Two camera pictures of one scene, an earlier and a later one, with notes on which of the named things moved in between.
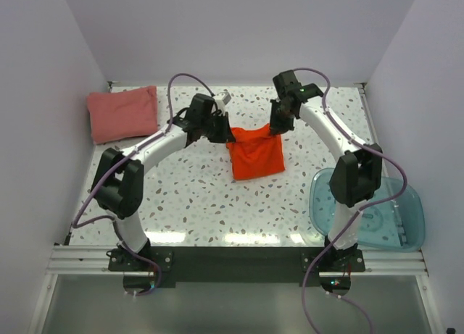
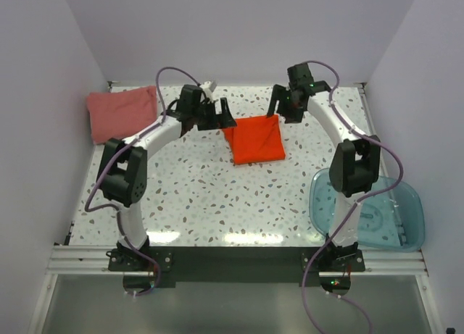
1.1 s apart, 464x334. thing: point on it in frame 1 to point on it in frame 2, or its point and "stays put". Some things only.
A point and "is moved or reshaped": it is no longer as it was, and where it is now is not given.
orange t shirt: (256, 152) is moved or reshaped
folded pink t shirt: (123, 114) stays put
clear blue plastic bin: (393, 220) stays put
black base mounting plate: (236, 266) stays put
